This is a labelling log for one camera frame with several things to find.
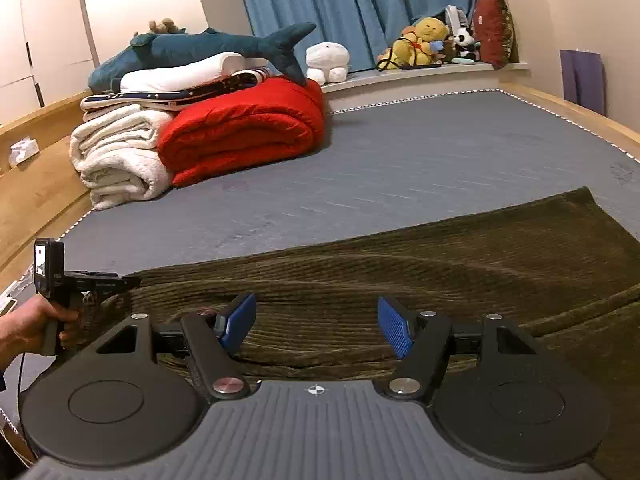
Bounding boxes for grey quilted mattress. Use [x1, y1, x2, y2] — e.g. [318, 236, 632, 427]
[0, 89, 640, 411]

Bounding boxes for white round plush toy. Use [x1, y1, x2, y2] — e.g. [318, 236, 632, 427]
[305, 41, 350, 86]

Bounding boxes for black cable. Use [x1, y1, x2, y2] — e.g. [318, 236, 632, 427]
[15, 352, 38, 461]

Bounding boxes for red folded quilt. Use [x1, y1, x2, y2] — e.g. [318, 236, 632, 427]
[157, 76, 326, 188]

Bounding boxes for panda plush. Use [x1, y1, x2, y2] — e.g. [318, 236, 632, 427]
[452, 27, 481, 61]

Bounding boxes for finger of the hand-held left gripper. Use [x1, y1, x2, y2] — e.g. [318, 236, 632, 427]
[82, 271, 142, 292]

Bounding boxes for purple paper bag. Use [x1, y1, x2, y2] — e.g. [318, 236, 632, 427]
[559, 49, 607, 117]

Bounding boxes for white folded blanket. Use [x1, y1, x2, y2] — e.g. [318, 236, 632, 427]
[70, 105, 176, 211]

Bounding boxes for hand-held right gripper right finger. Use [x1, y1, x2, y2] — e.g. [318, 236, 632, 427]
[377, 296, 548, 403]

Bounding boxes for white pillow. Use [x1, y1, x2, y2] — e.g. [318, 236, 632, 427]
[120, 52, 273, 93]

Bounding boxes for navy star-print blanket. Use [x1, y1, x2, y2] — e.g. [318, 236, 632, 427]
[80, 67, 273, 111]

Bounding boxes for white window ledge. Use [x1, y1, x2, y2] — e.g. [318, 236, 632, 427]
[320, 60, 531, 113]

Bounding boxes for blue shark plush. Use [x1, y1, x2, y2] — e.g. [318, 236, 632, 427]
[89, 22, 317, 92]

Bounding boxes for white desk fan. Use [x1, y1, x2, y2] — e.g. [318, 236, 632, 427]
[445, 5, 475, 36]

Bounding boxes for wooden bed frame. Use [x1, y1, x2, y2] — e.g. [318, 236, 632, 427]
[0, 82, 640, 301]

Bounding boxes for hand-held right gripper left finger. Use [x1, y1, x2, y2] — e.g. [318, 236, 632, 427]
[92, 292, 257, 402]

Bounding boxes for white wardrobe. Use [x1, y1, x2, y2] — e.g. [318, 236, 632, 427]
[0, 0, 208, 126]

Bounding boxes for person's left hand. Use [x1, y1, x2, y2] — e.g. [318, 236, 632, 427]
[0, 294, 81, 362]

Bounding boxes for blue curtain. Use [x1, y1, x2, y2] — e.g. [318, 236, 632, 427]
[232, 0, 483, 76]

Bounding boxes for olive corduroy pants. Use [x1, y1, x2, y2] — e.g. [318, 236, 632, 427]
[82, 186, 640, 480]

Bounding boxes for red cushion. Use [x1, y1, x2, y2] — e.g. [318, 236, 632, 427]
[472, 0, 516, 70]

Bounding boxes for yellow bear plush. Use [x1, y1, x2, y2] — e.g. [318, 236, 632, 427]
[377, 16, 451, 71]

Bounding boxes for small brown plush toy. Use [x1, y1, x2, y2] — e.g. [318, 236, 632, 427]
[147, 18, 186, 36]

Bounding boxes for tissue box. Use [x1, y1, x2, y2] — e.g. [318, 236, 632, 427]
[9, 137, 40, 167]

